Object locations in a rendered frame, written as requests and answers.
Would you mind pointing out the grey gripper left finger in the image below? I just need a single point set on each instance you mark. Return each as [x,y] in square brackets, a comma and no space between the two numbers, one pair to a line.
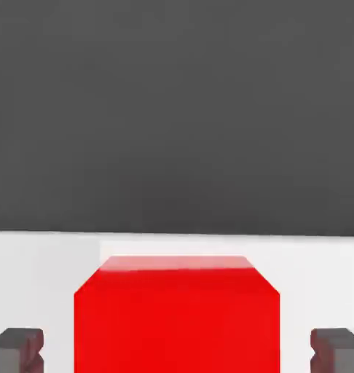
[13,349]

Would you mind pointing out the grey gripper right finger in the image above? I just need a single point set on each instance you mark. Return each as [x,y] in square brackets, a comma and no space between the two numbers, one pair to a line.
[340,349]

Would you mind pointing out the small red cube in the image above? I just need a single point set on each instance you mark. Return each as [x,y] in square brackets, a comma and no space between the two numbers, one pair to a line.
[177,320]

